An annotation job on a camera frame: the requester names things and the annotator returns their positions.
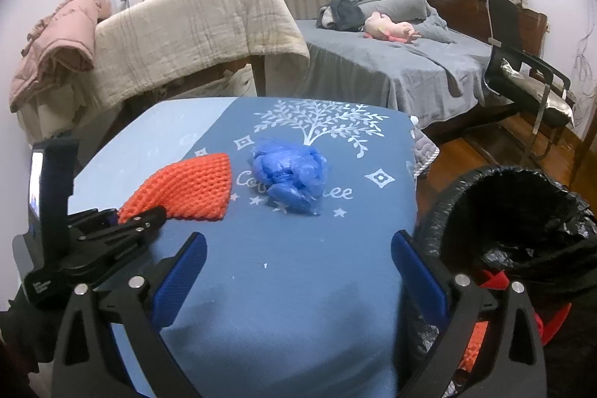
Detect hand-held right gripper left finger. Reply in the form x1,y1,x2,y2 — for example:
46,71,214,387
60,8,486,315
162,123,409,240
51,231,208,398

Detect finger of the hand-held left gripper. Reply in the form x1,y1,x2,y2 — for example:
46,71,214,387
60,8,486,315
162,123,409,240
69,207,167,236
78,220,165,278

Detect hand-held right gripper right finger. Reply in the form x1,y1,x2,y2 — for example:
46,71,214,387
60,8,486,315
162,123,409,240
391,229,547,398

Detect orange knitted cloth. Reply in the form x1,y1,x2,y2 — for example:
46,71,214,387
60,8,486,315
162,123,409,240
118,153,234,225

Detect red plastic wastebasket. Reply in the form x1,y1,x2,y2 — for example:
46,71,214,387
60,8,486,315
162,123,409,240
459,267,574,373

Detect black trash bag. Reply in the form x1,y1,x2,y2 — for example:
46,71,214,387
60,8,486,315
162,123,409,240
406,166,597,398

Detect blue plastic bundle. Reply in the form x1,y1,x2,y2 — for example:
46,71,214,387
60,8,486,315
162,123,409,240
252,138,331,217

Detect blue tree-print tablecloth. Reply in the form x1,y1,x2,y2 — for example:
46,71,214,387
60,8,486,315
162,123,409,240
70,96,419,398

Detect grey quilted cloth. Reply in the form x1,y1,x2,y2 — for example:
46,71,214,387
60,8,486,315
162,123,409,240
405,115,440,181

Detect pink padded jacket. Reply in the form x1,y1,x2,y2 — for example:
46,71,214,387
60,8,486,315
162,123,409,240
9,0,113,112

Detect beige quilt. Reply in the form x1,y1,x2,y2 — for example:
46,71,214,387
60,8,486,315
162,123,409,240
93,0,311,110

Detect bed with grey sheet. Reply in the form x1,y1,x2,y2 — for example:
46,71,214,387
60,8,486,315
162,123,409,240
294,0,549,142

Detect silver seat cushion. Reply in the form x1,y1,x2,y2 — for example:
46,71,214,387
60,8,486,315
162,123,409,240
499,60,577,120

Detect pink plush toy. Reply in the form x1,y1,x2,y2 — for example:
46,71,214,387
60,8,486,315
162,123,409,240
364,12,422,45

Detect black office chair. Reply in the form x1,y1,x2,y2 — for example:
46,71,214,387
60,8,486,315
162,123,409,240
482,0,578,162

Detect dark clothes pile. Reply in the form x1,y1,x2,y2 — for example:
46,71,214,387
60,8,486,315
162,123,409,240
317,0,368,32

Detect grey blanket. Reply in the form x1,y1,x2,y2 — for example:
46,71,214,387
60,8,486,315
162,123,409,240
347,0,463,45

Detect white wall cables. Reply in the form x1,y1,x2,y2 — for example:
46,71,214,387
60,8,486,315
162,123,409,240
571,20,597,134

